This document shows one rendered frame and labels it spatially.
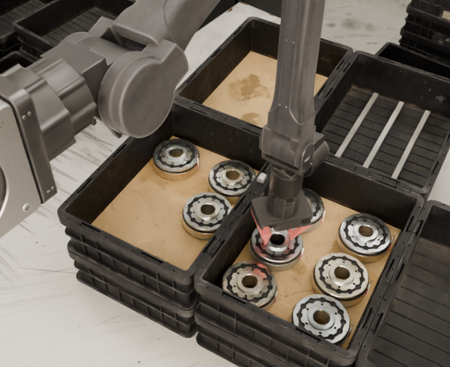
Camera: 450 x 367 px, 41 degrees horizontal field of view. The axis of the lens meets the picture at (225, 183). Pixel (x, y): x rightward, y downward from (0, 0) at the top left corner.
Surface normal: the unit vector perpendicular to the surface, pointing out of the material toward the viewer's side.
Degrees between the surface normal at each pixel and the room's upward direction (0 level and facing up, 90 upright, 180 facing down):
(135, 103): 85
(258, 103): 0
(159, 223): 0
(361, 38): 0
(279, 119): 83
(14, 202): 90
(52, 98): 45
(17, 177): 90
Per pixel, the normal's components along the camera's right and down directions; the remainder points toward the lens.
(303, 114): 0.75, 0.23
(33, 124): 0.80, 0.46
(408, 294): 0.03, -0.68
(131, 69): -0.17, -0.61
